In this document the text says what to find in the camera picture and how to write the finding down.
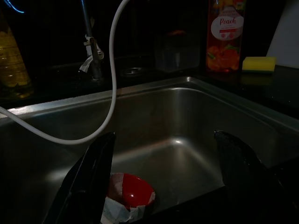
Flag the white flexible hose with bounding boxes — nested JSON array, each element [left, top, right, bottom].
[[0, 0, 132, 146]]

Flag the clear plastic container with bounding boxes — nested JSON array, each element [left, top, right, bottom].
[[155, 29, 202, 73]]

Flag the peach dish soap bottle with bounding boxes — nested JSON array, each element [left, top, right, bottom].
[[205, 0, 246, 82]]

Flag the stainless steel sink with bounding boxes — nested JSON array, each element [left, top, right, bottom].
[[0, 75, 299, 224]]

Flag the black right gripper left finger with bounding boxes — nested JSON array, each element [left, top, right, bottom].
[[43, 131, 117, 224]]

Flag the white cutting board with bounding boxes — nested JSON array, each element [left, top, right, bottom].
[[265, 0, 299, 70]]

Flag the metal sink faucet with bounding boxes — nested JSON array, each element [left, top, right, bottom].
[[78, 0, 106, 82]]

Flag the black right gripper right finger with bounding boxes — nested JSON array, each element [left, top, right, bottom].
[[214, 129, 299, 224]]

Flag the yellow sponge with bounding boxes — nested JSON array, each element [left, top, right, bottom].
[[241, 55, 277, 75]]

